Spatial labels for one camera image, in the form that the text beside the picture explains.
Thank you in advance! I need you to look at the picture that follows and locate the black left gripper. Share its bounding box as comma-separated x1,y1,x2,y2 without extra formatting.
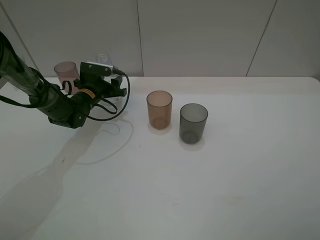
73,76,126,103

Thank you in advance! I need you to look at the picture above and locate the clear plastic water bottle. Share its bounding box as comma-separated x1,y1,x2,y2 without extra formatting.
95,52,124,106

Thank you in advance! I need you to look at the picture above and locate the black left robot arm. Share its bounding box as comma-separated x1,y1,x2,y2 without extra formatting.
0,33,116,129

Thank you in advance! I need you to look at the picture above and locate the orange translucent plastic cup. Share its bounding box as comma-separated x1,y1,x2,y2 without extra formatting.
146,90,173,130

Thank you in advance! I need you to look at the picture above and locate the pink translucent plastic cup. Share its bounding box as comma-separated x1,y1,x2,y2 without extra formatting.
53,61,80,95

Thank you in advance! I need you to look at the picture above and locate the grey translucent plastic cup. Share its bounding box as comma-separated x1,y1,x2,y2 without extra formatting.
179,103,209,145

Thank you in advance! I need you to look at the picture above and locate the black camera cable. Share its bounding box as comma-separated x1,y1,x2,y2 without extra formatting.
85,69,131,122

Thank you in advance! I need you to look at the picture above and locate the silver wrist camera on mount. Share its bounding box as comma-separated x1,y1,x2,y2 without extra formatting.
80,61,114,77

